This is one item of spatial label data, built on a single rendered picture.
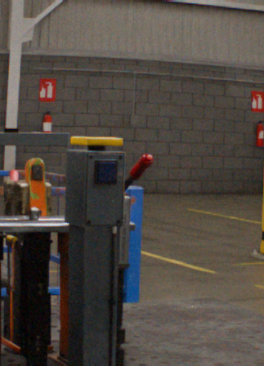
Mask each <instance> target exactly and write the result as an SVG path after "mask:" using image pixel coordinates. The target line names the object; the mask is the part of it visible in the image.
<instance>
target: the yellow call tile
mask: <svg viewBox="0 0 264 366"><path fill-rule="evenodd" d="M71 144H72V145H87V150H88V151H105V146H123V139H122V138H113V137H94V136H71Z"/></svg>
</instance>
